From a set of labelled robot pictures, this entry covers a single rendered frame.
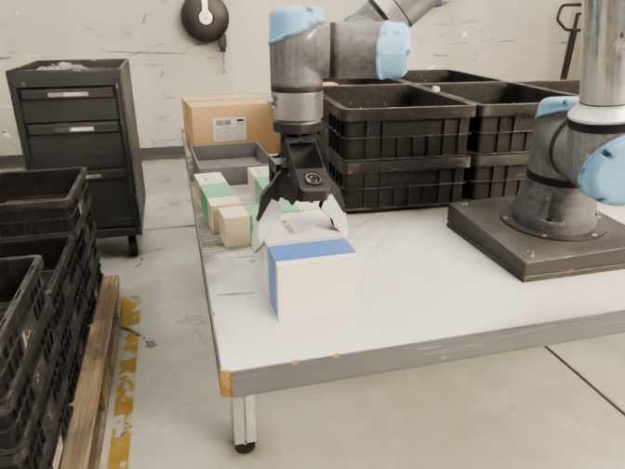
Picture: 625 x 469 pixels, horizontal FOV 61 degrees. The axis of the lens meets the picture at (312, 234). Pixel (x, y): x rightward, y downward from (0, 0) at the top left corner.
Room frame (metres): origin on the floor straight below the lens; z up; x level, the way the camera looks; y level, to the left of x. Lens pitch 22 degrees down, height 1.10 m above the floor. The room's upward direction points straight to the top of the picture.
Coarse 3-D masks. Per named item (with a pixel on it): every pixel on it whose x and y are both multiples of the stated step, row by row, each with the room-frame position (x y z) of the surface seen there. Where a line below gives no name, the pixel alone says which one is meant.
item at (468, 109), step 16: (448, 96) 1.27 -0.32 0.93; (336, 112) 1.13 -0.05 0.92; (352, 112) 1.08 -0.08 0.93; (368, 112) 1.08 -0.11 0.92; (384, 112) 1.09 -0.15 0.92; (400, 112) 1.10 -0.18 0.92; (416, 112) 1.10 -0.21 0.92; (432, 112) 1.11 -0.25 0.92; (448, 112) 1.12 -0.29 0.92; (464, 112) 1.13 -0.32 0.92
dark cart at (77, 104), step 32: (32, 64) 2.67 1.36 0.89; (96, 64) 2.89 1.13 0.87; (128, 64) 2.90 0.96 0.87; (32, 96) 2.27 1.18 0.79; (64, 96) 2.30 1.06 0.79; (96, 96) 2.33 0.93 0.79; (128, 96) 2.66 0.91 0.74; (32, 128) 2.26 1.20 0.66; (64, 128) 2.29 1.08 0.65; (96, 128) 2.33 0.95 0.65; (128, 128) 2.38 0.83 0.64; (32, 160) 2.27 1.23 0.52; (64, 160) 2.31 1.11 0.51; (96, 160) 2.34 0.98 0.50; (128, 160) 2.36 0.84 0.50; (96, 192) 2.33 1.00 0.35; (128, 192) 2.37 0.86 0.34; (96, 224) 2.33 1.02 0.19; (128, 224) 2.36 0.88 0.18
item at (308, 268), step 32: (288, 224) 0.80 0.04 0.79; (320, 224) 0.80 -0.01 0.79; (256, 256) 0.82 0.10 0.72; (288, 256) 0.68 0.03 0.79; (320, 256) 0.68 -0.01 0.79; (352, 256) 0.68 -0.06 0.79; (288, 288) 0.65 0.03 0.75; (320, 288) 0.66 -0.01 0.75; (352, 288) 0.68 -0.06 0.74; (288, 320) 0.65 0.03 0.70
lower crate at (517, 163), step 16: (480, 160) 1.14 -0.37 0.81; (496, 160) 1.14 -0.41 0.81; (512, 160) 1.15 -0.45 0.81; (464, 176) 1.18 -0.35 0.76; (480, 176) 1.15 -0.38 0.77; (496, 176) 1.16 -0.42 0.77; (512, 176) 1.16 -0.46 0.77; (464, 192) 1.17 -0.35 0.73; (480, 192) 1.15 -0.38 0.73; (496, 192) 1.16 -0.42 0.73; (512, 192) 1.17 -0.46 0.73
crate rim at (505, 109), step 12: (420, 84) 1.52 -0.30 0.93; (432, 84) 1.52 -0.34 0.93; (444, 84) 1.53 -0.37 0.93; (456, 84) 1.53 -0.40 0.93; (468, 84) 1.54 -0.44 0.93; (480, 84) 1.55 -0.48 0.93; (492, 84) 1.56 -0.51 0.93; (504, 84) 1.56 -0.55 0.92; (516, 84) 1.52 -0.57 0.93; (456, 96) 1.27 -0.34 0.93; (564, 96) 1.31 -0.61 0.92; (576, 96) 1.27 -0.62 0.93; (480, 108) 1.14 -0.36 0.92; (492, 108) 1.14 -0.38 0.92; (504, 108) 1.14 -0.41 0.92; (516, 108) 1.15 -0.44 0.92; (528, 108) 1.15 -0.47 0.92
